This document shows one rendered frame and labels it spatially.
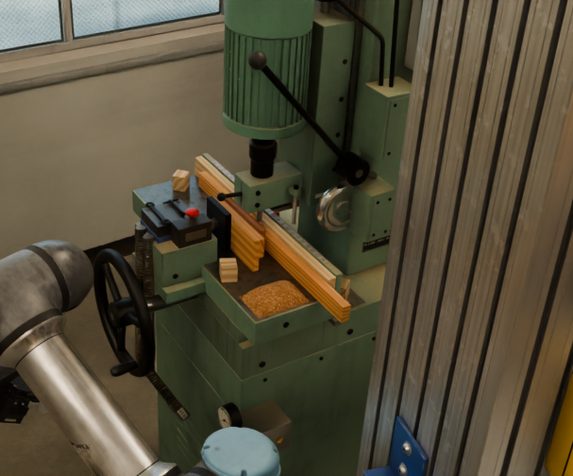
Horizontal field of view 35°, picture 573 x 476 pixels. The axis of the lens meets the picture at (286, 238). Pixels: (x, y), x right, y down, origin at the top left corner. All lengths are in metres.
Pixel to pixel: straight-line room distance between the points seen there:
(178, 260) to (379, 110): 0.53
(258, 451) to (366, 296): 0.81
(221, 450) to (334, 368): 0.81
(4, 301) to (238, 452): 0.40
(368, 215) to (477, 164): 1.11
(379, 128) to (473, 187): 1.03
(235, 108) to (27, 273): 0.66
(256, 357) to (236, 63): 0.62
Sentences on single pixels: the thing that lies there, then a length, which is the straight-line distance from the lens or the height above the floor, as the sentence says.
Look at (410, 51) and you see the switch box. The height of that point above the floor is 1.36.
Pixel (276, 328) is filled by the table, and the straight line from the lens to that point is 1.88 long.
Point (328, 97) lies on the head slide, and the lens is 1.93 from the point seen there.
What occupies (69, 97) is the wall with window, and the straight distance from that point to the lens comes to 3.20.
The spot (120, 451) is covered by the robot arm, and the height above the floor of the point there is 1.09.
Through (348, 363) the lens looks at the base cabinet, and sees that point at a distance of 2.17.
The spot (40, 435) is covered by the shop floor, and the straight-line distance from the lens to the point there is 2.92.
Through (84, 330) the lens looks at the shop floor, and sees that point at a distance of 3.28.
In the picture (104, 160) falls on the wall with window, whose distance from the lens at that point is 3.36.
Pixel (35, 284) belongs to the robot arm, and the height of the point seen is 1.24.
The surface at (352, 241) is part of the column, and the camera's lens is 2.11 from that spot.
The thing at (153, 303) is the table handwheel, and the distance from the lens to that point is 2.03.
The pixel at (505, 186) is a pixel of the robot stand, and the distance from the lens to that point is 0.83.
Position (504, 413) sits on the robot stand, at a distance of 0.94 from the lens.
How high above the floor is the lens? 2.05
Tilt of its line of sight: 33 degrees down
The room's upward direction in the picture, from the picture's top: 4 degrees clockwise
